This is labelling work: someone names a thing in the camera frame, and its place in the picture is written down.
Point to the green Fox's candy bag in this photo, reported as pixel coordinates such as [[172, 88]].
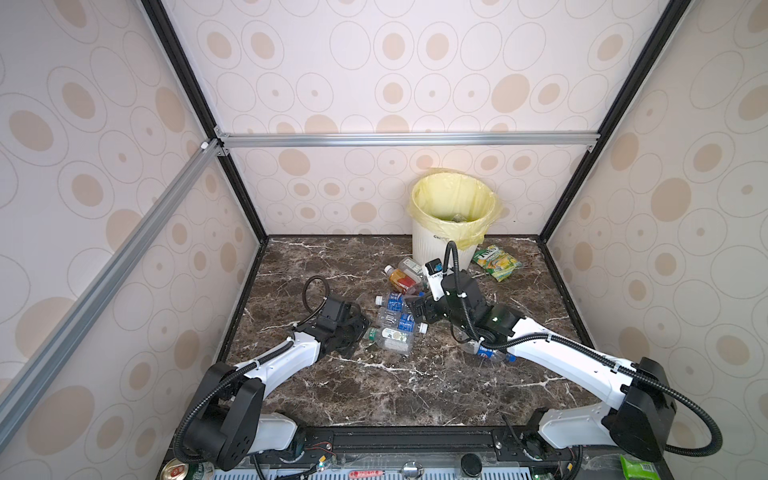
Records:
[[496, 262]]

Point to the clear bottle green band label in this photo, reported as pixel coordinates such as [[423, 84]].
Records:
[[391, 339]]

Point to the green packet bottom right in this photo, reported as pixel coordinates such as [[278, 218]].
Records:
[[634, 469]]

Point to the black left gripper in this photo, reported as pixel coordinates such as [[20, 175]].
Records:
[[359, 323]]

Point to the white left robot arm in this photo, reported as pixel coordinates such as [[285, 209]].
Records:
[[224, 424]]

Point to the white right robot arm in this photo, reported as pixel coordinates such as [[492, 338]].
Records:
[[633, 412]]

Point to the black right corner post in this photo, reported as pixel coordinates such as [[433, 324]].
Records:
[[651, 50]]

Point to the white ribbed waste bin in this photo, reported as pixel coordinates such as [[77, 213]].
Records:
[[427, 246]]

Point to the clear square bottle green label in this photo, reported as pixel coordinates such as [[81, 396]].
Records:
[[413, 270]]

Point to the green beer can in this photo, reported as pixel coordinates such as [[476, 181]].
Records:
[[178, 470]]

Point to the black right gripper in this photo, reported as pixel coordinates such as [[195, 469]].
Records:
[[427, 304]]

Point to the clear bottle blue cap right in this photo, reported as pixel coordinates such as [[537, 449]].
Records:
[[495, 356]]

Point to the soda water bottle blue label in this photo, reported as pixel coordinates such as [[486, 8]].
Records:
[[399, 320]]

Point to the black corner frame post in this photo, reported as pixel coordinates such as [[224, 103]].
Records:
[[161, 24]]

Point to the orange juice bottle red label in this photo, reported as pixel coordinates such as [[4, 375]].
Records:
[[402, 282]]

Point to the horizontal aluminium rail back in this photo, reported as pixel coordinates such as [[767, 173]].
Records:
[[428, 139]]

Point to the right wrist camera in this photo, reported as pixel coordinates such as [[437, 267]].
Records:
[[434, 274]]

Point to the blue label bottle white cap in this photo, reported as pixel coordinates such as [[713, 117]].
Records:
[[394, 301]]

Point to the diagonal aluminium rail left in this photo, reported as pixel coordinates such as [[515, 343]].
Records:
[[40, 371]]

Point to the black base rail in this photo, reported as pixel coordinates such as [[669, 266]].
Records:
[[419, 452]]

